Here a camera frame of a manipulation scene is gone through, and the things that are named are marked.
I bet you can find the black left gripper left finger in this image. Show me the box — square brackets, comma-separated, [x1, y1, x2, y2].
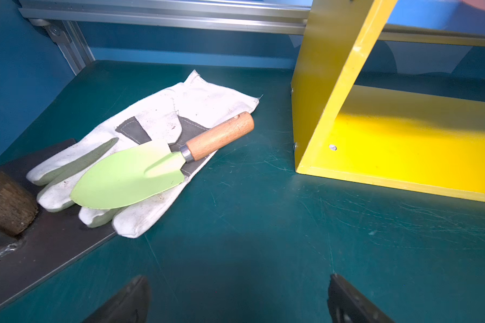
[82, 275, 151, 323]

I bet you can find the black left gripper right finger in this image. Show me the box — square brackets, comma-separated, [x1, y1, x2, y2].
[327, 274, 394, 323]

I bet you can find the yellow shelf unit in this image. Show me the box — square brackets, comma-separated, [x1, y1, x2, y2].
[291, 1, 485, 202]

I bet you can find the brown tree trunk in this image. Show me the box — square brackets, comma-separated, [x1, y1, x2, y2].
[0, 170, 39, 236]

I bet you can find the white work glove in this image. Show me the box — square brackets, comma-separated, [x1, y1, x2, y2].
[26, 71, 259, 238]

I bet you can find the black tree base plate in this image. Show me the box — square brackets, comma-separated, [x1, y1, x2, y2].
[0, 139, 118, 318]

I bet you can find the green garden trowel wooden handle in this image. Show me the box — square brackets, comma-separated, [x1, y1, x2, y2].
[71, 112, 254, 210]

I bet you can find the aluminium frame rail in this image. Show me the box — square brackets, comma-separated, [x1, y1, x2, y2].
[18, 0, 485, 75]

